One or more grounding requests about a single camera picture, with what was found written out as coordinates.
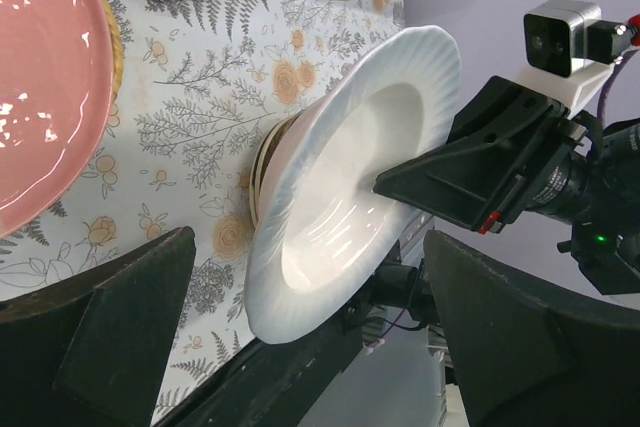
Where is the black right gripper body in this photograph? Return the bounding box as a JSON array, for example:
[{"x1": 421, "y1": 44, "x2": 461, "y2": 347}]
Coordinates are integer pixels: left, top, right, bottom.
[{"x1": 452, "y1": 77, "x2": 639, "y2": 296}]

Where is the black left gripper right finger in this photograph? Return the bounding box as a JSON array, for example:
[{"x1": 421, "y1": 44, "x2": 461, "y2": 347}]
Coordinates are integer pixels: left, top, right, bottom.
[{"x1": 423, "y1": 230, "x2": 639, "y2": 426}]

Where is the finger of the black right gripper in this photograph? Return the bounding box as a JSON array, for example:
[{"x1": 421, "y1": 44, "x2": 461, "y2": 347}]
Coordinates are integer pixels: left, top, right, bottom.
[{"x1": 373, "y1": 145, "x2": 505, "y2": 232}]

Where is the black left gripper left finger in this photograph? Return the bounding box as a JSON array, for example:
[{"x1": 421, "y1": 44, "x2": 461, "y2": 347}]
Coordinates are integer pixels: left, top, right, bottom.
[{"x1": 1, "y1": 227, "x2": 196, "y2": 426}]

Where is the white ribbed soup plate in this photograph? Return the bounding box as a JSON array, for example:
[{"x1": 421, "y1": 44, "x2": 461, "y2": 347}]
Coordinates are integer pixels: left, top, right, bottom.
[{"x1": 244, "y1": 26, "x2": 461, "y2": 344}]

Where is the yellow woven bamboo tray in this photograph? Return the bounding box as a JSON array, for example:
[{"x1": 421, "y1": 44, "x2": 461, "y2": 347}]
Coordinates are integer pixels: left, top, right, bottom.
[{"x1": 101, "y1": 0, "x2": 124, "y2": 104}]

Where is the cream and pink plate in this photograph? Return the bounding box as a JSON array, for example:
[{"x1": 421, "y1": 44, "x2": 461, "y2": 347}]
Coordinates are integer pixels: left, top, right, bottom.
[{"x1": 1, "y1": 0, "x2": 114, "y2": 235}]

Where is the black gold-rimmed bowl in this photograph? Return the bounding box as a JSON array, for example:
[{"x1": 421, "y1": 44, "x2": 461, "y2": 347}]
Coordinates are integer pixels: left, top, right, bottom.
[{"x1": 249, "y1": 112, "x2": 302, "y2": 227}]

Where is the floral table mat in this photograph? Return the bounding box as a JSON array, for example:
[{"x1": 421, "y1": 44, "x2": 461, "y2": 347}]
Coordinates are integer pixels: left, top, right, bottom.
[{"x1": 1, "y1": 0, "x2": 404, "y2": 425}]

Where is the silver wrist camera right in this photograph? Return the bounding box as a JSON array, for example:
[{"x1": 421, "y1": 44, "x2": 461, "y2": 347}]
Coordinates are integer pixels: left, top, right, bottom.
[{"x1": 523, "y1": 0, "x2": 602, "y2": 78}]

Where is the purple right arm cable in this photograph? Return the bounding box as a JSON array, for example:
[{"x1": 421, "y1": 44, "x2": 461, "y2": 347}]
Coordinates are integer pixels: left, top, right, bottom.
[{"x1": 594, "y1": 49, "x2": 636, "y2": 121}]

